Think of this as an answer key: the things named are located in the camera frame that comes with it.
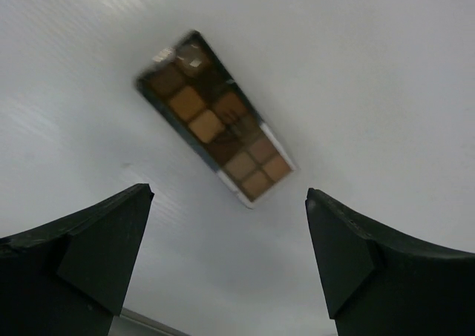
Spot long brown eyeshadow palette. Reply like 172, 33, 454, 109
134, 30, 296, 208

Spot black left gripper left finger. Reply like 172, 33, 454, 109
1, 183, 154, 335

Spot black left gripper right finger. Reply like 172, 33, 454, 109
305, 188, 474, 335

